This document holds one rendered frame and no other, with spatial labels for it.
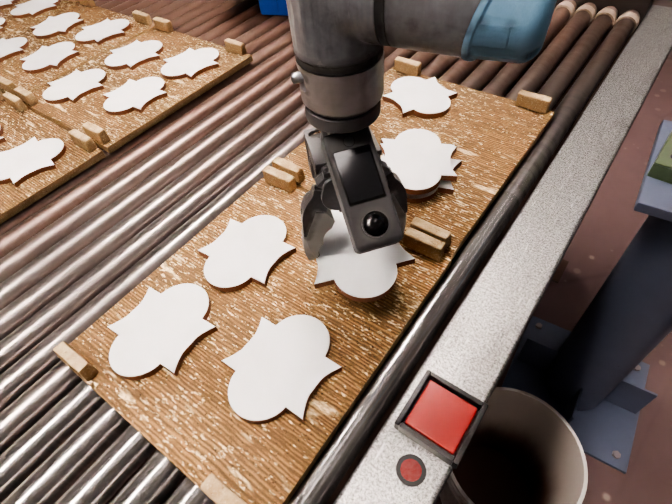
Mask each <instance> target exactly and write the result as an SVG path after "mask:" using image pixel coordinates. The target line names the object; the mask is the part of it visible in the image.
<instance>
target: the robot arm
mask: <svg viewBox="0 0 672 504"><path fill-rule="evenodd" d="M556 2H557V0H286V4H287V10H288V17H289V23H290V29H291V36H292V42H293V48H294V54H295V59H296V65H297V68H298V70H299V71H297V72H292V73H291V81H292V83H293V84H299V85H300V92H301V98H302V101H303V103H304V107H305V114H306V118H307V120H308V122H309V123H310V124H311V125H312V126H313V127H315V128H311V129H306V130H303V133H304V140H305V146H306V152H307V158H308V165H309V168H310V171H311V174H312V177H313V179H314V180H315V183H316V184H312V186H311V190H310V191H308V192H307V193H306V194H305V195H304V196H303V199H302V202H301V207H300V214H301V222H302V230H301V231H302V242H303V248H304V251H305V254H306V256H307V258H308V259H309V260H310V261H311V260H314V259H316V258H318V257H319V256H320V254H319V249H320V248H321V246H322V245H323V244H324V242H323V239H324V236H325V234H326V233H327V232H328V231H329V230H330V229H332V227H333V225H334V223H335V220H334V217H333V215H332V212H331V210H339V212H342V214H343V217H344V220H345V223H346V227H347V230H348V233H349V236H350V240H351V243H352V246H353V249H354V251H355V253H357V254H363V253H366V252H370V251H373V250H376V249H380V248H383V247H386V246H390V245H393V244H396V243H398V242H399V241H401V240H402V239H403V236H404V234H403V233H404V230H405V226H406V220H407V193H406V190H405V188H404V186H403V184H402V182H401V180H400V178H399V177H398V175H397V174H396V173H394V172H392V170H391V168H390V167H388V165H387V163H386V162H384V161H382V160H381V158H380V155H382V150H381V148H380V146H379V144H378V142H377V140H376V138H375V136H374V134H373V132H372V130H371V128H370V125H371V124H372V123H374V122H375V121H376V120H377V118H378V117H379V115H380V112H381V99H382V95H383V92H384V46H390V47H395V48H401V49H408V50H414V51H421V52H428V53H434V54H441V55H447V56H454V57H460V58H462V59H463V60H465V61H474V60H476V59H479V60H489V61H499V62H510V63H525V62H527V61H530V60H531V59H533V58H534V57H535V56H536V55H537V54H538V53H539V52H540V50H541V49H542V46H543V44H544V41H545V38H546V35H547V31H548V28H549V25H550V22H551V18H552V15H553V12H554V9H555V5H556ZM315 132H317V134H314V133H315ZM311 134H313V135H311ZM330 209H331V210H330Z"/></svg>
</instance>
